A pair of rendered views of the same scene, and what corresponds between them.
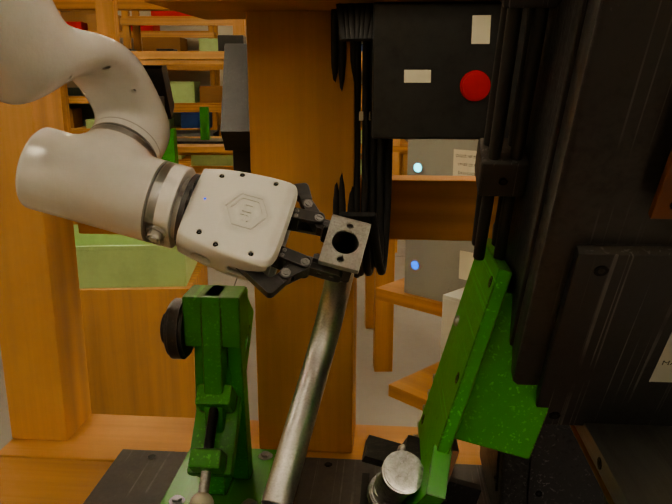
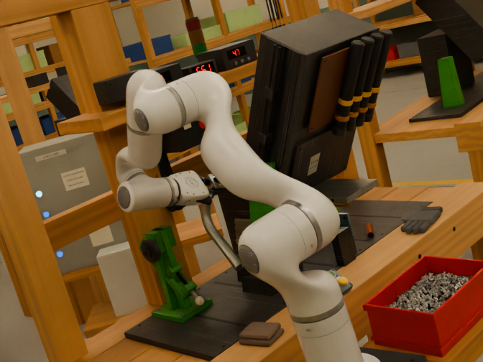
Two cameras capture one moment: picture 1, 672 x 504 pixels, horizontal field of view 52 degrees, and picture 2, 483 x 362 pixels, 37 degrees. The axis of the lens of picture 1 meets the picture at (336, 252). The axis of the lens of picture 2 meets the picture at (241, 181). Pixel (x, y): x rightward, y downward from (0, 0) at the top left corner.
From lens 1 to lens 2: 1.71 m
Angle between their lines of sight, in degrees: 44
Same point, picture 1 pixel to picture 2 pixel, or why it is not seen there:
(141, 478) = (151, 327)
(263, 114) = not seen: hidden behind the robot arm
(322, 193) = not seen: hidden behind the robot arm
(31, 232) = (48, 256)
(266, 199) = (192, 177)
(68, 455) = (100, 352)
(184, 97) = not seen: outside the picture
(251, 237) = (199, 188)
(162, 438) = (122, 329)
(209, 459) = (192, 285)
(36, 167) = (139, 192)
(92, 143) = (143, 179)
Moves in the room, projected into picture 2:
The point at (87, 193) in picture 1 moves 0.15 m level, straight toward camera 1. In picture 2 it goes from (155, 194) to (204, 186)
